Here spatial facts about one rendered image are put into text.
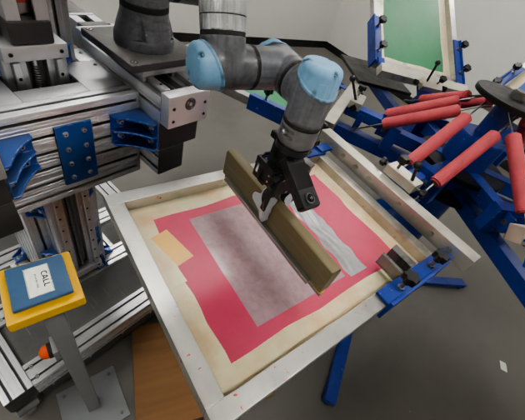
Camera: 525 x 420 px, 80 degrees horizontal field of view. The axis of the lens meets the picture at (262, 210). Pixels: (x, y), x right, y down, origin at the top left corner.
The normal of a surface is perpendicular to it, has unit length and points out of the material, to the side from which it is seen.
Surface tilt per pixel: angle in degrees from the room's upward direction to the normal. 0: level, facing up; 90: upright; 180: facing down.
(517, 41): 90
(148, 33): 72
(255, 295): 0
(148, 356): 0
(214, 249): 0
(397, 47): 32
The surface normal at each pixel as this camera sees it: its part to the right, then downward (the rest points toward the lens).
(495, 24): -0.79, 0.26
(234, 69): 0.55, 0.46
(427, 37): 0.26, -0.20
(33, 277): 0.26, -0.68
